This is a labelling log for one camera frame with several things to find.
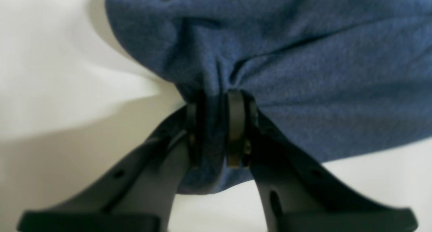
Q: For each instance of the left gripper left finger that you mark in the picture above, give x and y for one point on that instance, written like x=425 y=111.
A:
x=136 y=195

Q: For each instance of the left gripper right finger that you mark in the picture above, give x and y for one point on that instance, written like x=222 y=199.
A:
x=297 y=193

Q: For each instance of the dark blue T-shirt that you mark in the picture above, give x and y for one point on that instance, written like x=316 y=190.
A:
x=339 y=78

